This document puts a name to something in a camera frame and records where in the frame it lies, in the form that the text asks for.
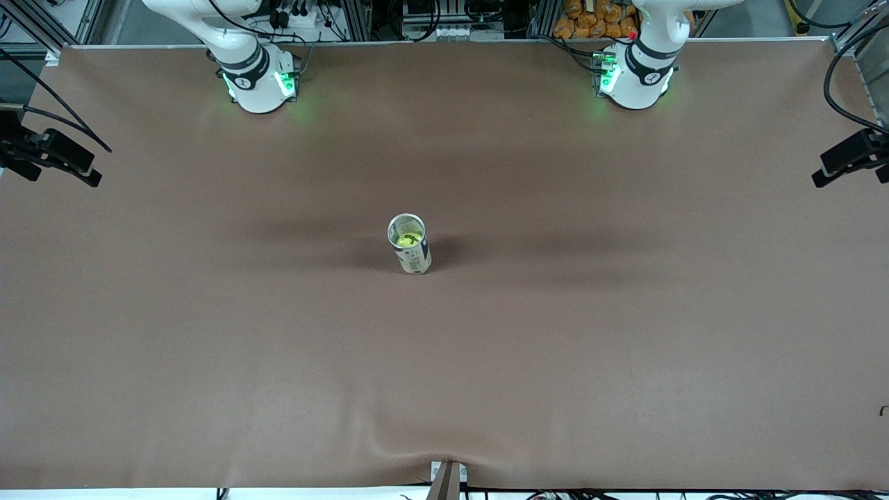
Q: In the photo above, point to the yellow pole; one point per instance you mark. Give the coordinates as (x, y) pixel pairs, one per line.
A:
(799, 17)

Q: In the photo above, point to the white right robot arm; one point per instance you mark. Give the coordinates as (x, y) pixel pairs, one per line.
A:
(257, 83)

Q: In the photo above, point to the yellow Wilson tennis ball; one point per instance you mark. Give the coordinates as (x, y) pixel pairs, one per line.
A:
(408, 240)

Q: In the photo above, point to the white power strip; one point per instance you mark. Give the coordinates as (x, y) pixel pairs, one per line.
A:
(305, 19)

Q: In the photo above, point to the Wilson tennis ball can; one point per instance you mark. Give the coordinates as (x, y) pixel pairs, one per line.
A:
(417, 262)

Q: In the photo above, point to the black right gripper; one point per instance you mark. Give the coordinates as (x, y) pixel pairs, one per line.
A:
(26, 148)

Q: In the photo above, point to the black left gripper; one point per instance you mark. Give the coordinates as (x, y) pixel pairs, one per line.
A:
(856, 149)

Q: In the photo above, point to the white terminal block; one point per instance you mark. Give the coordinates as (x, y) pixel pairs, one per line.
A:
(451, 32)

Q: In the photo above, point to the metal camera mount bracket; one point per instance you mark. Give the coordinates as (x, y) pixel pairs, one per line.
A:
(448, 482)

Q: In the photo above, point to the aluminium frame post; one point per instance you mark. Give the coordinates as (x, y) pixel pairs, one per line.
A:
(90, 21)
(851, 43)

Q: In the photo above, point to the brown table mat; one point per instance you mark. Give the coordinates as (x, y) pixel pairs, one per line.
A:
(444, 361)

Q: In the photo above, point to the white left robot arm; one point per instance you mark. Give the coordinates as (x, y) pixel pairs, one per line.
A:
(639, 76)

